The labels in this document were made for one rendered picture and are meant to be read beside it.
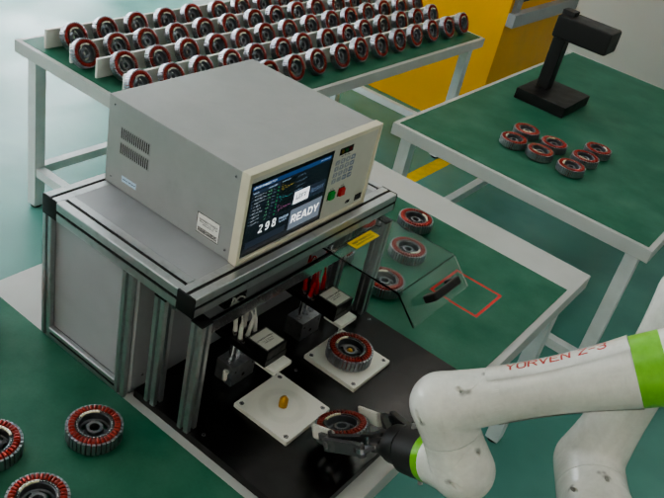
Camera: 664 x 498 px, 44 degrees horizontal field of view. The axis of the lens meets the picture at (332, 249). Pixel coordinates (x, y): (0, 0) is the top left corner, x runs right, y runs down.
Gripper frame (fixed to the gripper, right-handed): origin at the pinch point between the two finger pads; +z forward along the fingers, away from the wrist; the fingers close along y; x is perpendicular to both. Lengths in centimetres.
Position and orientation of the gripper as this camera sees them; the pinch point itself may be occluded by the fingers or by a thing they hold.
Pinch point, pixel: (342, 423)
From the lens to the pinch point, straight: 170.2
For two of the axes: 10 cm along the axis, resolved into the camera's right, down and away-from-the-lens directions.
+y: 8.0, -1.8, 5.7
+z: -5.8, -0.5, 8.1
